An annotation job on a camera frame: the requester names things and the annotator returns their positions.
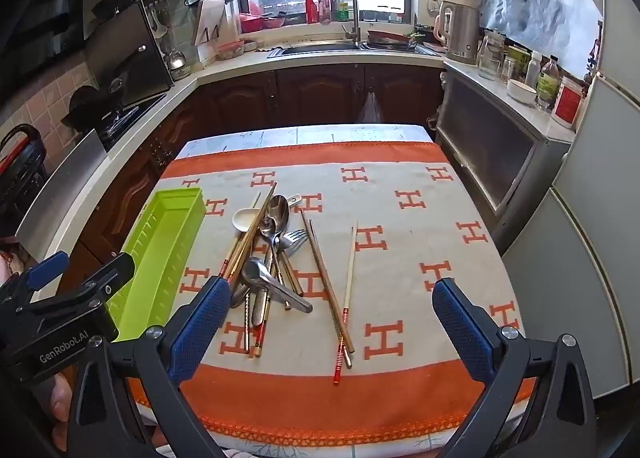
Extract metal soup spoon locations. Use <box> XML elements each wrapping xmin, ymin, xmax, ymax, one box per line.
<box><xmin>239</xmin><ymin>258</ymin><xmax>314</xmax><ymax>313</ymax></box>

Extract black range hood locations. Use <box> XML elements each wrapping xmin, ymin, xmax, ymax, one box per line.
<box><xmin>0</xmin><ymin>0</ymin><xmax>193</xmax><ymax>103</ymax></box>

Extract white container red label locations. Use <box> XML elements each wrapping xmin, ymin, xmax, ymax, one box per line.
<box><xmin>551</xmin><ymin>75</ymin><xmax>588</xmax><ymax>131</ymax></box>

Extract steel kitchen sink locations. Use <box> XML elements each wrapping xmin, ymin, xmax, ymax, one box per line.
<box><xmin>267</xmin><ymin>40</ymin><xmax>441</xmax><ymax>59</ymax></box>

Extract steel electric kettle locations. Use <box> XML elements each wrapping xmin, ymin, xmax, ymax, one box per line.
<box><xmin>432</xmin><ymin>0</ymin><xmax>482</xmax><ymax>64</ymax></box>

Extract pink-lidded food container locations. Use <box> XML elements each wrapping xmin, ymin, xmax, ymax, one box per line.
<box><xmin>216</xmin><ymin>40</ymin><xmax>246</xmax><ymax>60</ymax></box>

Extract glass pitcher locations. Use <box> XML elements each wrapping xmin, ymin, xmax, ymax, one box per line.
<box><xmin>477</xmin><ymin>30</ymin><xmax>507</xmax><ymax>81</ymax></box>

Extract steel sink faucet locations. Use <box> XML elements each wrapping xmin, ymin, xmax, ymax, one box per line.
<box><xmin>331</xmin><ymin>0</ymin><xmax>362</xmax><ymax>46</ymax></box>

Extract red-striped bamboo chopstick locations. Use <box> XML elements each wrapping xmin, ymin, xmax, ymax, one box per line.
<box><xmin>220</xmin><ymin>192</ymin><xmax>262</xmax><ymax>275</ymax></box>
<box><xmin>253</xmin><ymin>308</ymin><xmax>267</xmax><ymax>359</ymax></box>
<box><xmin>333</xmin><ymin>219</ymin><xmax>359</xmax><ymax>385</ymax></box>

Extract white cutting board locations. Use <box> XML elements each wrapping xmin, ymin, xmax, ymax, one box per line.
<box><xmin>192</xmin><ymin>0</ymin><xmax>241</xmax><ymax>46</ymax></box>

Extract stainless steel splash panel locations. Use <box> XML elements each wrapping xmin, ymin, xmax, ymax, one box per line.
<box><xmin>15</xmin><ymin>129</ymin><xmax>108</xmax><ymax>259</ymax></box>

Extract grey glass-door cabinet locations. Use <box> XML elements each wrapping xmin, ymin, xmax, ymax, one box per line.
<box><xmin>435</xmin><ymin>68</ymin><xmax>576</xmax><ymax>249</ymax></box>

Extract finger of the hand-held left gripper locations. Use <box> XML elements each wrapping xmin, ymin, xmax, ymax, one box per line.
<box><xmin>15</xmin><ymin>253</ymin><xmax>137</xmax><ymax>319</ymax></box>
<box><xmin>0</xmin><ymin>251</ymin><xmax>71</xmax><ymax>306</ymax></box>

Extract orange patterned blanket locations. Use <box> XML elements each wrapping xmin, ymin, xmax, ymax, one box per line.
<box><xmin>120</xmin><ymin>140</ymin><xmax>538</xmax><ymax>449</ymax></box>

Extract person's left hand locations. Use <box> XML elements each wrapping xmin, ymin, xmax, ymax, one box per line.
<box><xmin>49</xmin><ymin>372</ymin><xmax>77</xmax><ymax>441</ymax></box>

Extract black gas stove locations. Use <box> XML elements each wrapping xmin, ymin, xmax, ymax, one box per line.
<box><xmin>95</xmin><ymin>92</ymin><xmax>168</xmax><ymax>151</ymax></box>

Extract white ceramic spoon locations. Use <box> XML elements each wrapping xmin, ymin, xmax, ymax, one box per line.
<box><xmin>232</xmin><ymin>208</ymin><xmax>263</xmax><ymax>235</ymax></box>

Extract white bowl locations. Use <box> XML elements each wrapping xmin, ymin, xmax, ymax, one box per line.
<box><xmin>506</xmin><ymin>79</ymin><xmax>538</xmax><ymax>106</ymax></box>

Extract red pan with dishes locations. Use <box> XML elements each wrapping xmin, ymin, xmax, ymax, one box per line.
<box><xmin>366</xmin><ymin>29</ymin><xmax>418</xmax><ymax>51</ymax></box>

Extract grey refrigerator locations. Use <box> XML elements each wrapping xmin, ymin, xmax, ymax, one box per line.
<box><xmin>500</xmin><ymin>0</ymin><xmax>640</xmax><ymax>399</ymax></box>

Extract small steel pot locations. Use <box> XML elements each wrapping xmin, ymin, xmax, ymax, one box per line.
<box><xmin>164</xmin><ymin>48</ymin><xmax>192</xmax><ymax>81</ymax></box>

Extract white kitchen countertop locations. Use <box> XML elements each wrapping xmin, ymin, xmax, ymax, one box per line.
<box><xmin>15</xmin><ymin>40</ymin><xmax>576</xmax><ymax>289</ymax></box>

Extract brown wooden kitchen cabinets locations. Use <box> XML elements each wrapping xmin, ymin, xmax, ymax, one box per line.
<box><xmin>75</xmin><ymin>62</ymin><xmax>446</xmax><ymax>289</ymax></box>

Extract metal fork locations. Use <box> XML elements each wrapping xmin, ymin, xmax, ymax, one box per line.
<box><xmin>274</xmin><ymin>229</ymin><xmax>310</xmax><ymax>311</ymax></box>

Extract white plastic bottle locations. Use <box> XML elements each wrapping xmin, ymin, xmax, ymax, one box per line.
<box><xmin>525</xmin><ymin>50</ymin><xmax>543</xmax><ymax>88</ymax></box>

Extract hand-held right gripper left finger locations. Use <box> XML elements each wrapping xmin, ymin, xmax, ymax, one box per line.
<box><xmin>66</xmin><ymin>276</ymin><xmax>232</xmax><ymax>458</ymax></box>

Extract twisted metal chopstick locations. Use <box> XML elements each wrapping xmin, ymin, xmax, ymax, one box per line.
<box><xmin>243</xmin><ymin>288</ymin><xmax>252</xmax><ymax>355</ymax></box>

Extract black wok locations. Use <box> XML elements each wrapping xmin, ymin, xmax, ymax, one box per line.
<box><xmin>67</xmin><ymin>85</ymin><xmax>126</xmax><ymax>131</ymax></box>

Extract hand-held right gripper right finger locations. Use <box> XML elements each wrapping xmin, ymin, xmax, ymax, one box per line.
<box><xmin>431</xmin><ymin>277</ymin><xmax>599</xmax><ymax>458</ymax></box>

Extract black appliance red trim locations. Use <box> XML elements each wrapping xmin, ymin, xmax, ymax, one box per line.
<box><xmin>0</xmin><ymin>124</ymin><xmax>48</xmax><ymax>219</ymax></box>

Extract green plastic utensil tray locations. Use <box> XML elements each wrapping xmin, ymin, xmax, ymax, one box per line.
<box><xmin>107</xmin><ymin>187</ymin><xmax>207</xmax><ymax>343</ymax></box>

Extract clear bottle green label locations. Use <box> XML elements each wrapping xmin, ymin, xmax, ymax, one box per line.
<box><xmin>536</xmin><ymin>56</ymin><xmax>562</xmax><ymax>113</ymax></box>

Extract dark stove side panel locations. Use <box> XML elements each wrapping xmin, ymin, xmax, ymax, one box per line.
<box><xmin>82</xmin><ymin>0</ymin><xmax>176</xmax><ymax>111</ymax></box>

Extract small metal spoon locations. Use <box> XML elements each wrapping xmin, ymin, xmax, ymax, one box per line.
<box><xmin>256</xmin><ymin>218</ymin><xmax>279</xmax><ymax>327</ymax></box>

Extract white plastic bag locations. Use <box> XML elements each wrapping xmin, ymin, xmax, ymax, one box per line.
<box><xmin>356</xmin><ymin>92</ymin><xmax>386</xmax><ymax>126</ymax></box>

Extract brown wooden chopstick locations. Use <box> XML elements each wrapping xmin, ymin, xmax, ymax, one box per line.
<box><xmin>227</xmin><ymin>182</ymin><xmax>278</xmax><ymax>285</ymax></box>
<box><xmin>309</xmin><ymin>219</ymin><xmax>352</xmax><ymax>370</ymax></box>
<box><xmin>300</xmin><ymin>209</ymin><xmax>356</xmax><ymax>355</ymax></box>

